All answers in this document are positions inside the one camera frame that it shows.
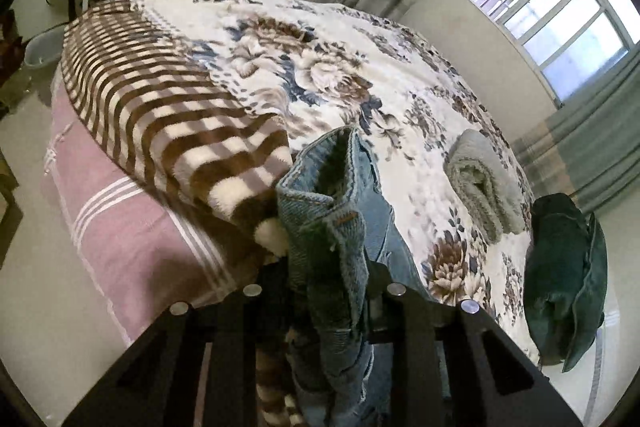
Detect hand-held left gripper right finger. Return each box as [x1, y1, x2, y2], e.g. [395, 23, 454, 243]
[361, 259, 583, 427]

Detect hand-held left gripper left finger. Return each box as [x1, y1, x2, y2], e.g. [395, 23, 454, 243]
[63, 263, 296, 427]

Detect blue denim pants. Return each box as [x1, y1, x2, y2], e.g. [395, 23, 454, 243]
[275, 125, 435, 427]

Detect pink striped bed sheet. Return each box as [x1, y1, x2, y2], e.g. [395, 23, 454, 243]
[41, 83, 261, 347]

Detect grey folded towel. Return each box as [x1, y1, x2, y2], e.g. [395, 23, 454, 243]
[443, 129, 527, 243]

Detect floral printed bedspread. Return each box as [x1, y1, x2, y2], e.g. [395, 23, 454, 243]
[129, 0, 542, 365]

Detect dark green cushion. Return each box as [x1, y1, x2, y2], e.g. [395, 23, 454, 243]
[523, 193, 609, 374]

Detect brown checkered fleece blanket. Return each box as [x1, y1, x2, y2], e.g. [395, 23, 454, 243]
[59, 0, 307, 427]

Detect green striped curtain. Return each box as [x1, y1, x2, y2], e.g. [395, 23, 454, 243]
[327, 0, 640, 219]

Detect grey plastic bucket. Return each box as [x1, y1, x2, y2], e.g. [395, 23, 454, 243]
[23, 29, 68, 68]

